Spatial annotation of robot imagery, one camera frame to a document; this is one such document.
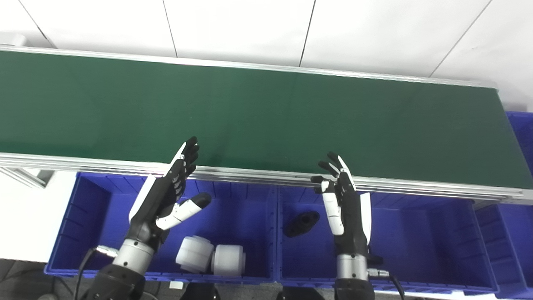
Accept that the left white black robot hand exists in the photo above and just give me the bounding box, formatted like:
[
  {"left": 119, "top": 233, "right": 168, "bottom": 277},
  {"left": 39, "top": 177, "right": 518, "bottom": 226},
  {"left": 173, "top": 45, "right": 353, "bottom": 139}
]
[{"left": 128, "top": 136, "right": 212, "bottom": 250}]

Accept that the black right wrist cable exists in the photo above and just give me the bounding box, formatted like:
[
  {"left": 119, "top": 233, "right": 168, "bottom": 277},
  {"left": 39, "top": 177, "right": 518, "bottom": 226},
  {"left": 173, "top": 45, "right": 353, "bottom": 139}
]
[{"left": 369, "top": 269, "right": 406, "bottom": 300}]

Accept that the white cylindrical plastic part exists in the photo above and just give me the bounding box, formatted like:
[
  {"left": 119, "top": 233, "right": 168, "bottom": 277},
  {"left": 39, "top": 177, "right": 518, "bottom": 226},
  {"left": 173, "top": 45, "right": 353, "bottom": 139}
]
[
  {"left": 211, "top": 245, "right": 246, "bottom": 278},
  {"left": 175, "top": 235, "right": 215, "bottom": 274}
]

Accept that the aluminium conveyor support leg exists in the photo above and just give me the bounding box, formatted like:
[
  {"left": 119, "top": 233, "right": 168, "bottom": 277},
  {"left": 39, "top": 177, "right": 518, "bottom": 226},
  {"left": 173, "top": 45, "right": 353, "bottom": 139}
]
[{"left": 0, "top": 167, "right": 55, "bottom": 189}]

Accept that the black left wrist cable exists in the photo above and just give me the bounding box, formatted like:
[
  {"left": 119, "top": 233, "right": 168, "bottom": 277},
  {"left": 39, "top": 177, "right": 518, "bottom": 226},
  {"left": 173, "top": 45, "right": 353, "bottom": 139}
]
[{"left": 74, "top": 246, "right": 119, "bottom": 300}]

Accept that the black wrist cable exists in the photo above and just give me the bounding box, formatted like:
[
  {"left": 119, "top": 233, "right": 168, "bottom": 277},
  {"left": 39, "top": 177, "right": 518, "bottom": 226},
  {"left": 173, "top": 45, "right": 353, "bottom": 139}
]
[
  {"left": 74, "top": 246, "right": 119, "bottom": 300},
  {"left": 369, "top": 269, "right": 406, "bottom": 300}
]

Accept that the green conveyor belt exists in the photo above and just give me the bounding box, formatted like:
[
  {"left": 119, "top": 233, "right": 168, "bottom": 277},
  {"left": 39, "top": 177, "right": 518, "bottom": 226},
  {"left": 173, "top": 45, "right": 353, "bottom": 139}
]
[
  {"left": 0, "top": 51, "right": 533, "bottom": 190},
  {"left": 0, "top": 45, "right": 533, "bottom": 205}
]

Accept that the black robot body part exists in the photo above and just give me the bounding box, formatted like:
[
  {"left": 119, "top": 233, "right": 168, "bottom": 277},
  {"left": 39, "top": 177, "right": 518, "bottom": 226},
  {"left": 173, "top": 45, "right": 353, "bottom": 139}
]
[
  {"left": 180, "top": 283, "right": 221, "bottom": 300},
  {"left": 277, "top": 287, "right": 325, "bottom": 300}
]

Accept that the blue plastic bin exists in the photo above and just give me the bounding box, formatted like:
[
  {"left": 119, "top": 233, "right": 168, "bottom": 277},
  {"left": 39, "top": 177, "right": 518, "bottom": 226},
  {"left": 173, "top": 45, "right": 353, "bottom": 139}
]
[
  {"left": 44, "top": 172, "right": 279, "bottom": 285},
  {"left": 473, "top": 111, "right": 533, "bottom": 298},
  {"left": 275, "top": 185, "right": 500, "bottom": 294}
]

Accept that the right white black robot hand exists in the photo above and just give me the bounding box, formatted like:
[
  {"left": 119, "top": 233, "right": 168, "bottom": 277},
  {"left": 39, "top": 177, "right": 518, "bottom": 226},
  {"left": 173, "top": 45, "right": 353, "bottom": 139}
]
[{"left": 310, "top": 152, "right": 372, "bottom": 257}]

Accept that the black oval flange part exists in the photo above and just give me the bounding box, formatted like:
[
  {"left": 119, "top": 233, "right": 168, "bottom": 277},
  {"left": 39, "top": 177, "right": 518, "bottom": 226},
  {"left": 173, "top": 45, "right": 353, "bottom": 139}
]
[{"left": 283, "top": 211, "right": 321, "bottom": 238}]

